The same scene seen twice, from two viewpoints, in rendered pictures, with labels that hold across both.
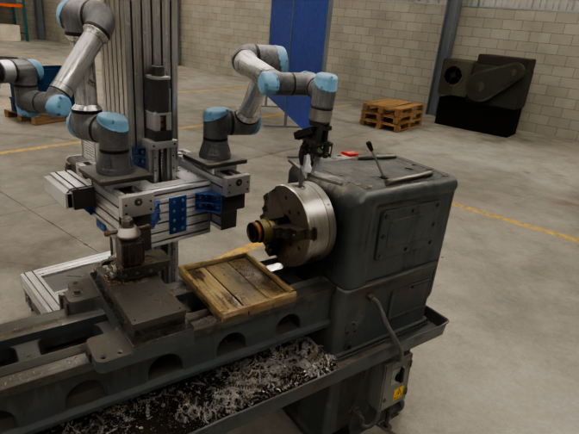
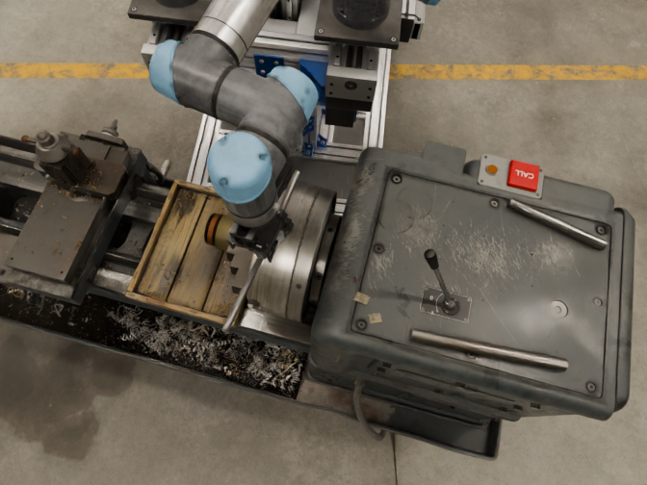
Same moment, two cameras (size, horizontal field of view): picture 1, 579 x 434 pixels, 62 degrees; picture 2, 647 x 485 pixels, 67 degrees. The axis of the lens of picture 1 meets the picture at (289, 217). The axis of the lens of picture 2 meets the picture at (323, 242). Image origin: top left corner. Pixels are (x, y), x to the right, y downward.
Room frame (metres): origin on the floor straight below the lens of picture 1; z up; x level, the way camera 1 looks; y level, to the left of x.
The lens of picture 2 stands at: (1.48, -0.37, 2.14)
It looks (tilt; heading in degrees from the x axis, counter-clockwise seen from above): 69 degrees down; 48
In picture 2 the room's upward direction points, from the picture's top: 4 degrees clockwise
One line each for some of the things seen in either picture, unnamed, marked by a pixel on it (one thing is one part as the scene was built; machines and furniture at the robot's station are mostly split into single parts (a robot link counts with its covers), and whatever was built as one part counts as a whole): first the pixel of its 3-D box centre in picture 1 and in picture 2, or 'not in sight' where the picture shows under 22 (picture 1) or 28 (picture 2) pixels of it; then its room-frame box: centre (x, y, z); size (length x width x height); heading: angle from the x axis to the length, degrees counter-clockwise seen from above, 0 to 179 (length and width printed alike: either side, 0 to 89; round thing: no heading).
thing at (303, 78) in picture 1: (306, 84); (268, 110); (1.68, -0.02, 1.60); 0.11 x 0.11 x 0.08; 26
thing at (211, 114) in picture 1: (217, 121); not in sight; (2.23, 0.38, 1.33); 0.13 x 0.12 x 0.14; 116
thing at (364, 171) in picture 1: (367, 211); (457, 288); (1.94, -0.34, 1.06); 0.59 x 0.48 x 0.39; 127
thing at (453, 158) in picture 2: not in sight; (441, 163); (2.03, -0.12, 1.24); 0.09 x 0.08 x 0.03; 127
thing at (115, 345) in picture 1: (122, 309); (64, 211); (1.29, 0.51, 0.90); 0.47 x 0.30 x 0.06; 37
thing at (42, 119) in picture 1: (52, 92); not in sight; (7.80, 4.01, 0.39); 1.20 x 0.80 x 0.79; 151
